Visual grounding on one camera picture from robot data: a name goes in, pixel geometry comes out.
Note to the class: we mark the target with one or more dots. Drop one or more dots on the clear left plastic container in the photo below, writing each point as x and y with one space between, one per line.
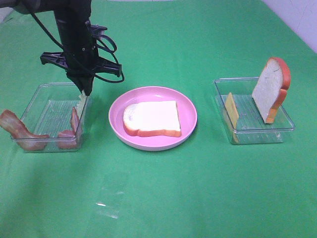
49 112

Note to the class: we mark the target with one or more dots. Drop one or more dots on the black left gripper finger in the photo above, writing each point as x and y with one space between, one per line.
88 84
77 81

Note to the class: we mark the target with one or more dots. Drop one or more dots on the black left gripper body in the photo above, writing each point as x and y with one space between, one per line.
80 43

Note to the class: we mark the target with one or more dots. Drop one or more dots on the bacon strip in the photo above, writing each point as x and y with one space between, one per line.
12 124
70 137

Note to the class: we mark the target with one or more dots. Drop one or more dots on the green lettuce leaf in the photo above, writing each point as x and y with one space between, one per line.
81 103

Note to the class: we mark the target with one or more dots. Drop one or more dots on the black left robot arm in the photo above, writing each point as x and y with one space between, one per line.
66 10

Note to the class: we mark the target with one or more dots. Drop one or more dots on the green tablecloth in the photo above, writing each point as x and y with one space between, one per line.
204 188

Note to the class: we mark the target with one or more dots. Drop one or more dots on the clear right plastic container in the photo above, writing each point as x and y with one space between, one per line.
250 127

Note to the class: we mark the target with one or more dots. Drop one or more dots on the clear plastic container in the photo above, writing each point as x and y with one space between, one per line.
250 127
49 112

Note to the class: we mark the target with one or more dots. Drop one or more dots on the pink plate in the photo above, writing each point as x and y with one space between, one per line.
186 109

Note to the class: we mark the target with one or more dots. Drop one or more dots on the yellow cheese slice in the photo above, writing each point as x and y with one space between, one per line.
231 117

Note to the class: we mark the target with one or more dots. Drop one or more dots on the bread slice with crust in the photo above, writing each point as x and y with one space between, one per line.
146 119

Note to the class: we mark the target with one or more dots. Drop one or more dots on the upright bread slice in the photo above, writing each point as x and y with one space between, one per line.
271 88

